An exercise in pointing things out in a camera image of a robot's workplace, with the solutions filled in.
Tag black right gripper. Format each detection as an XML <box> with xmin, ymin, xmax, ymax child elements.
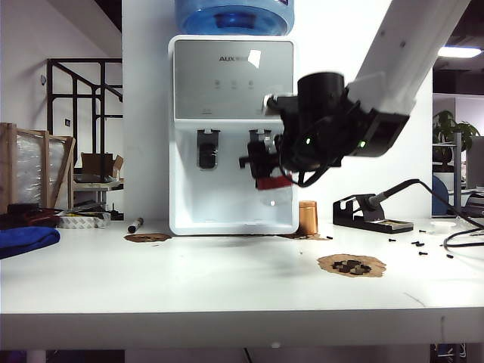
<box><xmin>238</xmin><ymin>70</ymin><xmax>360</xmax><ymax>180</ymax></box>

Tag glass bottle with red belts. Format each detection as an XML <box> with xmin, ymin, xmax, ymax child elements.
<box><xmin>256</xmin><ymin>166</ymin><xmax>294</xmax><ymax>207</ymax></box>

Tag black dispenser tap paddle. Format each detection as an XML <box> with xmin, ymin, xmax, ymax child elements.
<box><xmin>196</xmin><ymin>128</ymin><xmax>221</xmax><ymax>172</ymax></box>
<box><xmin>248</xmin><ymin>128</ymin><xmax>274</xmax><ymax>145</ymax></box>

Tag white water dispenser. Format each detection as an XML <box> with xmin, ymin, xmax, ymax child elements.
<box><xmin>168</xmin><ymin>34</ymin><xmax>299</xmax><ymax>236</ymax></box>

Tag blue water jug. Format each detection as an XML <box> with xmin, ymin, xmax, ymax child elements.
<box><xmin>174</xmin><ymin>0</ymin><xmax>296</xmax><ymax>37</ymax></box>

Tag copper cylinder can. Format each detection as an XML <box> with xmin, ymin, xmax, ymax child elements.
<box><xmin>299</xmin><ymin>200</ymin><xmax>319</xmax><ymax>236</ymax></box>

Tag black soldering iron stand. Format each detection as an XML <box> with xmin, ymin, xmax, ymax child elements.
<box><xmin>333</xmin><ymin>193</ymin><xmax>415</xmax><ymax>234</ymax></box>

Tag black soldering iron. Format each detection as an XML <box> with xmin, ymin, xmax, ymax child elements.
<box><xmin>372</xmin><ymin>178</ymin><xmax>432</xmax><ymax>207</ymax></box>

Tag small brown paper patch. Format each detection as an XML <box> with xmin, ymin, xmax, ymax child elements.
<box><xmin>123</xmin><ymin>233</ymin><xmax>173</xmax><ymax>244</ymax></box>

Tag brown cardboard box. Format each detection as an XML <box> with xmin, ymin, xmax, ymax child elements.
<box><xmin>79</xmin><ymin>152</ymin><xmax>125</xmax><ymax>178</ymax></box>

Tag background white side table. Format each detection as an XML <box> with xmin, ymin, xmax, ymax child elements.
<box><xmin>73</xmin><ymin>174</ymin><xmax>125</xmax><ymax>220</ymax></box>

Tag blue chair back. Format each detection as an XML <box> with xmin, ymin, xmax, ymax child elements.
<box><xmin>433</xmin><ymin>175</ymin><xmax>449</xmax><ymax>217</ymax></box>

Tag green potted plant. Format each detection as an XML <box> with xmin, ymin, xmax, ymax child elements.
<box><xmin>433</xmin><ymin>110</ymin><xmax>483</xmax><ymax>163</ymax></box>

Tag black stair railing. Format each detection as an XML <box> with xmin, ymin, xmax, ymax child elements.
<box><xmin>47</xmin><ymin>58</ymin><xmax>124</xmax><ymax>152</ymax></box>

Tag ceiling light panel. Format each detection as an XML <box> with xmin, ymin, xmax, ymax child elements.
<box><xmin>438</xmin><ymin>46</ymin><xmax>482</xmax><ymax>58</ymax></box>

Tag flat black box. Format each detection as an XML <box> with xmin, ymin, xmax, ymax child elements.
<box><xmin>7</xmin><ymin>203</ymin><xmax>41</xmax><ymax>216</ymax></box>

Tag blue cloth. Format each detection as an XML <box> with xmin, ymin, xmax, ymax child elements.
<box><xmin>0</xmin><ymin>225</ymin><xmax>61</xmax><ymax>260</ymax></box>

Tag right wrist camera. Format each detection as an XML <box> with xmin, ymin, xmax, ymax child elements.
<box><xmin>262</xmin><ymin>93</ymin><xmax>288</xmax><ymax>117</ymax></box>

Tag black soldering iron cable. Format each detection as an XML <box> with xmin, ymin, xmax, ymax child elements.
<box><xmin>417</xmin><ymin>179</ymin><xmax>484</xmax><ymax>251</ymax></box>

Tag wooden crate frame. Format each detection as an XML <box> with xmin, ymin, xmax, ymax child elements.
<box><xmin>0</xmin><ymin>122</ymin><xmax>76</xmax><ymax>215</ymax></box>

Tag red handled scissors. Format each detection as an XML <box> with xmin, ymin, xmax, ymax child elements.
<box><xmin>18</xmin><ymin>209</ymin><xmax>110</xmax><ymax>228</ymax></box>

